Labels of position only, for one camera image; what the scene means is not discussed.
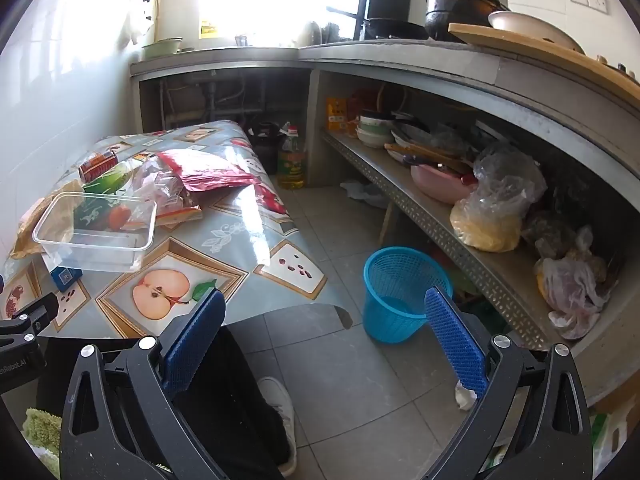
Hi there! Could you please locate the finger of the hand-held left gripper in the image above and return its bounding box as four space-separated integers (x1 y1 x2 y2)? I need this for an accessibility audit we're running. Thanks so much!
0 292 59 334

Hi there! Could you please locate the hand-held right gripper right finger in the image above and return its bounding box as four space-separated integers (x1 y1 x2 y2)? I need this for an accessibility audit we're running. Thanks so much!
422 287 593 480

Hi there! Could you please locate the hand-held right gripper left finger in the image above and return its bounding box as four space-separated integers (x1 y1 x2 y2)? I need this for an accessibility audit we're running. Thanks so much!
60 287 227 480

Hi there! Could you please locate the blue plastic wastebasket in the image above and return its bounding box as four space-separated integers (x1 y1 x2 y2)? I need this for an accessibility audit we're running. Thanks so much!
363 246 454 343

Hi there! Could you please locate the green plastic bottle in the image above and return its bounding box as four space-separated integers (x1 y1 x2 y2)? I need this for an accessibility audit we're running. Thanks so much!
72 167 156 233

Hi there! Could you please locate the red drink can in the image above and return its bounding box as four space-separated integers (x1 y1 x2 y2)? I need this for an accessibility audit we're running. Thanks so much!
79 149 121 183

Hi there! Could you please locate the red snack bag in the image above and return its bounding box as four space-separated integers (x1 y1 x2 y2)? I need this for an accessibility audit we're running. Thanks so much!
156 149 261 193

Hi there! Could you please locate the small blue box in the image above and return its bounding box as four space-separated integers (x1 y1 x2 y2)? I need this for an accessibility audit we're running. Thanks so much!
50 266 83 292

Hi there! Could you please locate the crumpled white tissue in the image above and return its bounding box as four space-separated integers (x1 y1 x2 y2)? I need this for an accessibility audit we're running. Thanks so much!
452 380 478 411

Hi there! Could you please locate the person's black trouser leg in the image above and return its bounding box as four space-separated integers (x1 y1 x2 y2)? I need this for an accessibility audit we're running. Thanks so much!
165 327 296 480

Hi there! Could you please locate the fruit print tablecloth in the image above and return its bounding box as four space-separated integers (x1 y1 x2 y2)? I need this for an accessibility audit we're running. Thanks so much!
0 120 353 341

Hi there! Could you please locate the brown paper bag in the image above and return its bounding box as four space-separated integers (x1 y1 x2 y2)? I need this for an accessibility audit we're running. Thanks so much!
10 180 83 261

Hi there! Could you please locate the clear plastic food container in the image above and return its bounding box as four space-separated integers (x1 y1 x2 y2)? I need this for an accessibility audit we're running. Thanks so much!
32 191 158 273

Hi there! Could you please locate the perforated metal shelf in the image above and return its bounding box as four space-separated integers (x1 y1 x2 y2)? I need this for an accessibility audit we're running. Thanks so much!
320 130 556 351

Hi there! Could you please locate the person's white shoe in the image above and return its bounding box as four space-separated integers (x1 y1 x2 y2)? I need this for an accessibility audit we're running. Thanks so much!
257 376 298 478

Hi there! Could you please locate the plastic bag with yellow contents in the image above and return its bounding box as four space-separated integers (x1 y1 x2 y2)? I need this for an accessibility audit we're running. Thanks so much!
450 142 548 252

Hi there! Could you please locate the pink white plastic bag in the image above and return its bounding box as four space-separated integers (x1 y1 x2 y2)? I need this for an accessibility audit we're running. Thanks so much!
535 225 611 341

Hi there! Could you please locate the dark plastic bag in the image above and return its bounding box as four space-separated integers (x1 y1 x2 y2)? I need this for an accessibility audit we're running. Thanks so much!
520 210 581 256

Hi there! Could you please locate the pink basin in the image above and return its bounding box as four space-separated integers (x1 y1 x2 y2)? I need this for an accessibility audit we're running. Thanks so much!
410 162 478 204

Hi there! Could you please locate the clear plastic wrapper red print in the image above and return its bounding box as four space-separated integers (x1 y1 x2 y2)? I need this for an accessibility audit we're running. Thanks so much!
127 157 201 221

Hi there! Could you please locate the crumpled white plastic bag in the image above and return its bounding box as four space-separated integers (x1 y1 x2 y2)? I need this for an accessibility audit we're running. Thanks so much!
341 180 388 208

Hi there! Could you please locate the green white package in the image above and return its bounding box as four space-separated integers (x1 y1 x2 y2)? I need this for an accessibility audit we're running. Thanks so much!
590 410 631 466

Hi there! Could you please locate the cooking oil bottle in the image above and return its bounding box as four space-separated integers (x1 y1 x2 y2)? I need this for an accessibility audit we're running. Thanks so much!
277 122 307 190

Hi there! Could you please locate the dark bucket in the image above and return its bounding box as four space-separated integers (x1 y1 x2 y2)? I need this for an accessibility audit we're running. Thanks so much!
247 122 281 176

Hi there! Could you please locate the stack of bowls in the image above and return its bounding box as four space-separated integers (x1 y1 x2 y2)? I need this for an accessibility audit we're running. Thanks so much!
356 112 396 148

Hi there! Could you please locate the grey drain pipe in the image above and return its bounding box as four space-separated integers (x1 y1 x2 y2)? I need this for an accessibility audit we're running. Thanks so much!
202 80 218 126

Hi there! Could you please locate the yellow packet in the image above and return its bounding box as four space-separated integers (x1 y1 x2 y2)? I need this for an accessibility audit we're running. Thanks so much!
326 97 348 133

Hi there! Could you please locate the red packet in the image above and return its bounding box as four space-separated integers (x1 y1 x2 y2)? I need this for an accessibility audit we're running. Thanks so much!
347 90 381 121

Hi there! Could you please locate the concrete kitchen counter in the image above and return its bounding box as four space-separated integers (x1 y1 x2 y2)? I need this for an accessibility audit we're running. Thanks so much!
129 40 640 411

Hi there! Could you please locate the green basin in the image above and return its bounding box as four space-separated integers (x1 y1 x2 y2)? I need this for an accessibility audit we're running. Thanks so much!
141 37 183 58

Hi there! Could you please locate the hanging white plastic bag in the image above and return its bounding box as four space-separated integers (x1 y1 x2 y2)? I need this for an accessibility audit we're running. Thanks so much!
125 7 153 46

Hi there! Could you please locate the wooden cutting board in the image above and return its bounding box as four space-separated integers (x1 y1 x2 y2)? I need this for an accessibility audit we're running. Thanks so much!
448 22 640 111

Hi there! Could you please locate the black wok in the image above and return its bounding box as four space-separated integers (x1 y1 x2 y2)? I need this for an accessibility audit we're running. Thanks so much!
362 17 431 41

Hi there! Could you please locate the large white bowl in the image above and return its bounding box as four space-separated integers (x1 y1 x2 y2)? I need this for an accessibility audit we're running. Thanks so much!
487 10 586 56

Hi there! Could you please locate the black cooking pot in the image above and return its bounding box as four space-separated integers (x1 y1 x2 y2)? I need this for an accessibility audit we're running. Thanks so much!
425 0 511 43

